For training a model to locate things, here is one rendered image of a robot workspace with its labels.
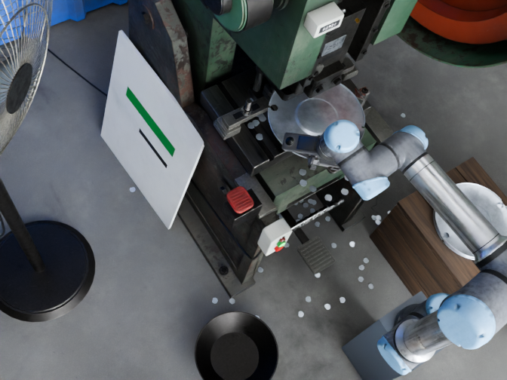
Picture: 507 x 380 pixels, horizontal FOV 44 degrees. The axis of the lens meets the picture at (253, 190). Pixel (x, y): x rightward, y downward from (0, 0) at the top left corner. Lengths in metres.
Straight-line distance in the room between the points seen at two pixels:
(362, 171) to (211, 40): 0.61
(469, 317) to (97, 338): 1.40
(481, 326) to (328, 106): 0.80
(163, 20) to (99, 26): 1.14
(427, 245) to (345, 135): 0.96
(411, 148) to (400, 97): 1.48
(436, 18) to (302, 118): 0.45
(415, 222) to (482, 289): 0.89
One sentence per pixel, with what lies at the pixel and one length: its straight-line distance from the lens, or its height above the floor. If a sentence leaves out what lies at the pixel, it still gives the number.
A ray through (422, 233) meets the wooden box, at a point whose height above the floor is 0.35.
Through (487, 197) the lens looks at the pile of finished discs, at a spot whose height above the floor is 0.37.
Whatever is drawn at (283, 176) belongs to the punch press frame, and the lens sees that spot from 1.90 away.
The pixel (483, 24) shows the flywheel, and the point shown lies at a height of 1.15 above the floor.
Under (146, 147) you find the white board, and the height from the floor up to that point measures 0.26.
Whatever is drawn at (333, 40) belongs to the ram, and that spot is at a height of 1.09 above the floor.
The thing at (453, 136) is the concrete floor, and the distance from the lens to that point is 2.98.
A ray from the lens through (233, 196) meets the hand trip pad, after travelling 1.72.
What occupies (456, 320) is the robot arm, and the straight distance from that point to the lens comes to 1.44.
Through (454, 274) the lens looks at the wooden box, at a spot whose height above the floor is 0.35.
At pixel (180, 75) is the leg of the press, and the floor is 0.71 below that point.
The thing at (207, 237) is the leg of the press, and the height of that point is 0.03.
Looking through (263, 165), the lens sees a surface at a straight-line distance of 1.86.
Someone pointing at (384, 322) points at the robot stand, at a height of 0.45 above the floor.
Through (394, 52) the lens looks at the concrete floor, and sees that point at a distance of 3.14.
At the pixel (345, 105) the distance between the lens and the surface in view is 1.91.
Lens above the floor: 2.32
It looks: 64 degrees down
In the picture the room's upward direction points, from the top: 18 degrees clockwise
